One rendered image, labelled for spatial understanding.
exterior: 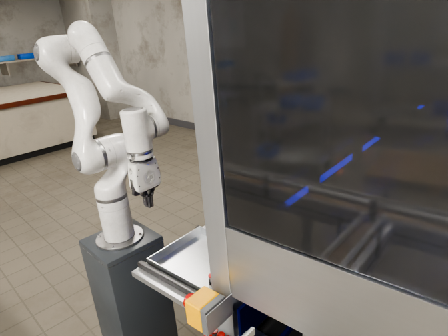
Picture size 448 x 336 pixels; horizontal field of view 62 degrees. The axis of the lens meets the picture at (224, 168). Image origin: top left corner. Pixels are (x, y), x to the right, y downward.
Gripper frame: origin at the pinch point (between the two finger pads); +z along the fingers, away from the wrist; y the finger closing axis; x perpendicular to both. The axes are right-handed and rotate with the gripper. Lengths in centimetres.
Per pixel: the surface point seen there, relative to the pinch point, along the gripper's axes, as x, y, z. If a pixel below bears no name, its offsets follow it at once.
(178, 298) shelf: -22.5, -10.6, 22.2
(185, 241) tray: -2.6, 11.4, 21.1
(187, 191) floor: 179, 175, 111
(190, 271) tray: -16.5, 0.5, 22.0
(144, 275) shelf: -5.0, -9.7, 22.2
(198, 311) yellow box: -43.7, -21.5, 7.5
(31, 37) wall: 698, 276, -53
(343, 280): -74, -12, -9
